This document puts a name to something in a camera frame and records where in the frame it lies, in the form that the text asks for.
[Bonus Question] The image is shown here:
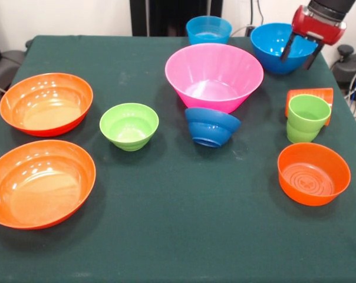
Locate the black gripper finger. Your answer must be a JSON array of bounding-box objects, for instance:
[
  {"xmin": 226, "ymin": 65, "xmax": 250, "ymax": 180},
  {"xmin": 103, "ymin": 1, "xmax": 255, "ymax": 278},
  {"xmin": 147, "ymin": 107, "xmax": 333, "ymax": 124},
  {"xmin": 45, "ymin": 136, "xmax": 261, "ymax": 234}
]
[
  {"xmin": 305, "ymin": 41, "xmax": 325, "ymax": 71},
  {"xmin": 280, "ymin": 33, "xmax": 298, "ymax": 62}
]

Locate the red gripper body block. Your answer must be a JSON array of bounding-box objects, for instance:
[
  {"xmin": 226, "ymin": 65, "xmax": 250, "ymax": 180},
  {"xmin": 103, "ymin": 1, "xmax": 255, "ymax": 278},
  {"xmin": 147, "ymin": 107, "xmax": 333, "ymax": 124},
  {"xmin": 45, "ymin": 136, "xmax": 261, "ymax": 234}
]
[{"xmin": 291, "ymin": 5, "xmax": 348, "ymax": 47}]

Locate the large light blue bowl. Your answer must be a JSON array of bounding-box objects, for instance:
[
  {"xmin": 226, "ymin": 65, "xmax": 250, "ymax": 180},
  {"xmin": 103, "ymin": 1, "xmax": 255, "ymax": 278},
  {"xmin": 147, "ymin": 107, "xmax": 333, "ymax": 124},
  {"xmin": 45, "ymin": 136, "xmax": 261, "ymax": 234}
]
[{"xmin": 250, "ymin": 22, "xmax": 319, "ymax": 75}]

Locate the orange cup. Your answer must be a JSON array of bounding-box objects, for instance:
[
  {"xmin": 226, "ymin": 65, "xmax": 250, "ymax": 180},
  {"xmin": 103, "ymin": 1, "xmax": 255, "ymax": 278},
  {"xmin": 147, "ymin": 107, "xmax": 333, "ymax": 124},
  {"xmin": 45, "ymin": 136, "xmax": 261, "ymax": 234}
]
[{"xmin": 285, "ymin": 87, "xmax": 334, "ymax": 126}]

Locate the green cup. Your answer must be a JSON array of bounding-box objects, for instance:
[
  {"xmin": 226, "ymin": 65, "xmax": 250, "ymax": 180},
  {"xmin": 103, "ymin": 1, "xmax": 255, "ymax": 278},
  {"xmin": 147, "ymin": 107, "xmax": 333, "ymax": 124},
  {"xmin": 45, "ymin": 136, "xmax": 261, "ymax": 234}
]
[{"xmin": 286, "ymin": 94, "xmax": 332, "ymax": 144}]

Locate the small light blue bowl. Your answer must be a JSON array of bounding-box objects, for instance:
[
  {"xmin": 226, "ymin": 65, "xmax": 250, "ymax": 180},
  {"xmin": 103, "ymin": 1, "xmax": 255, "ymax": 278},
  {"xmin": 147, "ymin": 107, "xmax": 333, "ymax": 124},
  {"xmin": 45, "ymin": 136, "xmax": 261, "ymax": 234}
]
[{"xmin": 186, "ymin": 15, "xmax": 233, "ymax": 46}]

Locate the large pink bowl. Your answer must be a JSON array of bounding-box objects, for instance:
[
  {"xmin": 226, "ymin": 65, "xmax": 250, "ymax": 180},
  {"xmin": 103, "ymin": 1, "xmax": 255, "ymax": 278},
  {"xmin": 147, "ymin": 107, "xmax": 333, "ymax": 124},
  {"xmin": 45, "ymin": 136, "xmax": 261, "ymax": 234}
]
[{"xmin": 164, "ymin": 42, "xmax": 265, "ymax": 114}]

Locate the dark blue bowl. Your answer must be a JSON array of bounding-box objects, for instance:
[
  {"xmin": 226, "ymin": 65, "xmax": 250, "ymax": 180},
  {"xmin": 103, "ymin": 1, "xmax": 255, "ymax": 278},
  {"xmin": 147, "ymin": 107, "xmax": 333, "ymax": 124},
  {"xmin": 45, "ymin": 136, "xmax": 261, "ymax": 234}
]
[{"xmin": 184, "ymin": 107, "xmax": 242, "ymax": 149}]

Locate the dark grey floor base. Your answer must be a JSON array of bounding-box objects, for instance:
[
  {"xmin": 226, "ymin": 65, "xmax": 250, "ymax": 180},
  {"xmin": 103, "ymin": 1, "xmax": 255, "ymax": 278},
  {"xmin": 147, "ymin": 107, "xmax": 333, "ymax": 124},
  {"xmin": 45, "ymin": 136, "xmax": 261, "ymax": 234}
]
[
  {"xmin": 0, "ymin": 40, "xmax": 34, "ymax": 87},
  {"xmin": 331, "ymin": 44, "xmax": 356, "ymax": 89}
]

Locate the small orange bowl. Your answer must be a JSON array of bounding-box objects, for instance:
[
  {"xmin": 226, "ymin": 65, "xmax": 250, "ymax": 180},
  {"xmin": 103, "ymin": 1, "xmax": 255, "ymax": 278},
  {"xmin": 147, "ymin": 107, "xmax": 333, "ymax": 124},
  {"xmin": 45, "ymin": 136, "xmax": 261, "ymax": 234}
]
[{"xmin": 277, "ymin": 142, "xmax": 352, "ymax": 207}]

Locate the dark green tablecloth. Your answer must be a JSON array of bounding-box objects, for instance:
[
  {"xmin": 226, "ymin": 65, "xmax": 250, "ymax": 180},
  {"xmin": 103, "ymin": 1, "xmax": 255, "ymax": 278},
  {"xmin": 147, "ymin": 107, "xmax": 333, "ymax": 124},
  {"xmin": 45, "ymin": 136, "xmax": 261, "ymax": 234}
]
[{"xmin": 0, "ymin": 35, "xmax": 356, "ymax": 283}]

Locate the green bowl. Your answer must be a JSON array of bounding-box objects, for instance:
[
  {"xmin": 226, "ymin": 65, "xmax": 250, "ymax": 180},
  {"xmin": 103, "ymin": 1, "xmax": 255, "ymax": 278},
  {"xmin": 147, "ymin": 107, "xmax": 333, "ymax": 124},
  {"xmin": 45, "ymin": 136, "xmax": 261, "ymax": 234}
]
[{"xmin": 99, "ymin": 103, "xmax": 160, "ymax": 152}]

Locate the large orange bowl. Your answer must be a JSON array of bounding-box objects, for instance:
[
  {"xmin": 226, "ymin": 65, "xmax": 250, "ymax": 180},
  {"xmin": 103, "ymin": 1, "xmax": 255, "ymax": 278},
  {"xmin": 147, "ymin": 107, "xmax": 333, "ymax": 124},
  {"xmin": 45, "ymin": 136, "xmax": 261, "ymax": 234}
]
[
  {"xmin": 0, "ymin": 139, "xmax": 97, "ymax": 231},
  {"xmin": 0, "ymin": 73, "xmax": 94, "ymax": 137}
]

